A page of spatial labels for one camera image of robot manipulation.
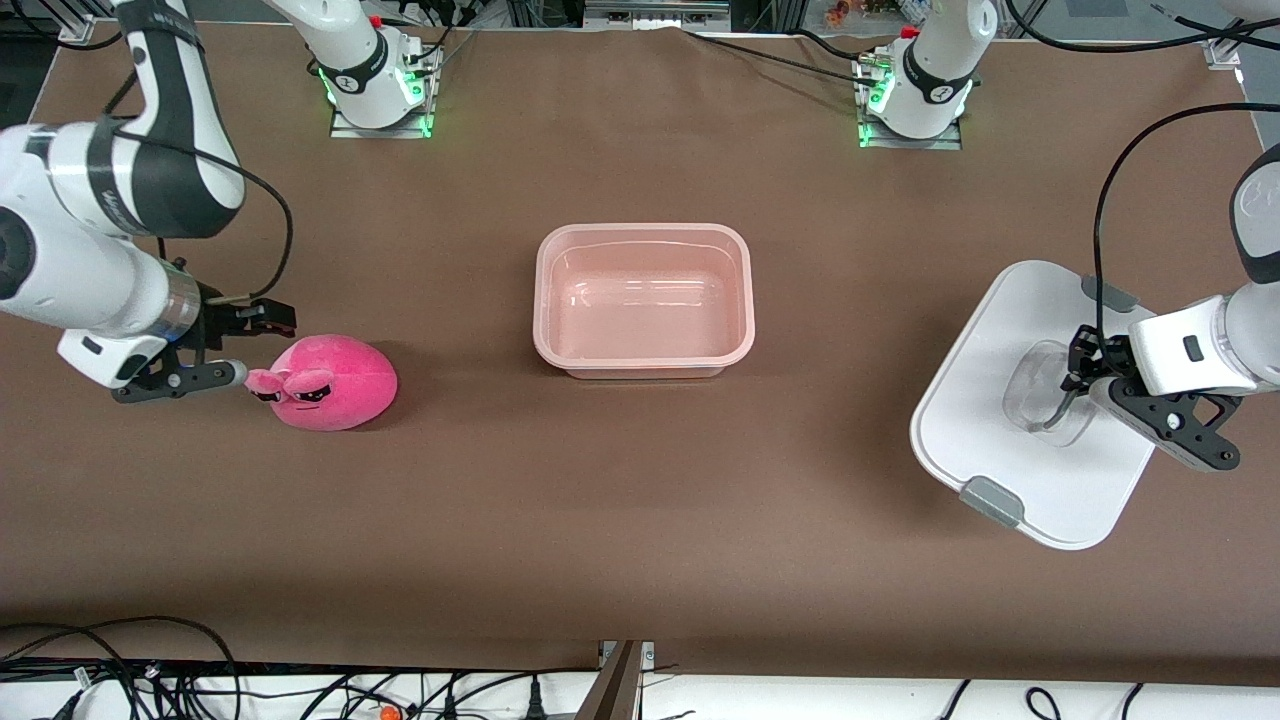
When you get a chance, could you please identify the pink plush toy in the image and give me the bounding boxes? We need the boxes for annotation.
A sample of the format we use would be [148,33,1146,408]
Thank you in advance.
[243,333,399,433]

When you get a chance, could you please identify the white box lid grey clips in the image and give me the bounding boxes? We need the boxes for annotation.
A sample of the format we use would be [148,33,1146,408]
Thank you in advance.
[908,258,1166,551]

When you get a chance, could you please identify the pink translucent plastic box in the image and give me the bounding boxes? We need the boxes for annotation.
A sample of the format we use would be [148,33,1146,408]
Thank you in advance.
[532,222,757,381]

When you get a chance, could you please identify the grey metal box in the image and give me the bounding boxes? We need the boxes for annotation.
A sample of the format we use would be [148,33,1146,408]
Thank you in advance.
[583,0,733,31]

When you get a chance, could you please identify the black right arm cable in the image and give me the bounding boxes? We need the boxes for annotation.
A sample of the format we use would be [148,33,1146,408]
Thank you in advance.
[100,70,294,301]

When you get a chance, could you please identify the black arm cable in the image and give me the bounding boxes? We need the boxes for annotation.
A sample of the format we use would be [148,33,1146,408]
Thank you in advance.
[100,70,294,301]
[1092,100,1280,346]

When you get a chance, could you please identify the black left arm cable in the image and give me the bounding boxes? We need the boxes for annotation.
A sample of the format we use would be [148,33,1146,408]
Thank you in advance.
[1092,100,1280,346]

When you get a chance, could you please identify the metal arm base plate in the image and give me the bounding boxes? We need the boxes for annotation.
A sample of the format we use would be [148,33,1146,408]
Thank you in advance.
[330,108,436,139]
[858,115,964,151]

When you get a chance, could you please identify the black looped cable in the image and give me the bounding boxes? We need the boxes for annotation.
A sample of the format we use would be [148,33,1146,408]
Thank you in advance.
[0,615,241,720]

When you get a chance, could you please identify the thick black cable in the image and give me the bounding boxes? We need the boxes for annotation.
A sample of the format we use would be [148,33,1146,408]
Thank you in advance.
[1005,0,1280,56]

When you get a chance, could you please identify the aluminium corner bracket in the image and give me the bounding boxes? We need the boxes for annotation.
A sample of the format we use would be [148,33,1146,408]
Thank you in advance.
[1205,0,1280,71]
[55,0,101,46]

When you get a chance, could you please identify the thin black cable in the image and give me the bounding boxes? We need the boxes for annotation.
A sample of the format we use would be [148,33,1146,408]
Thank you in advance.
[685,28,881,86]

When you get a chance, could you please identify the aluminium profile post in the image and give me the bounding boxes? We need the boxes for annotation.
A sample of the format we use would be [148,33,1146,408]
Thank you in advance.
[575,640,656,720]

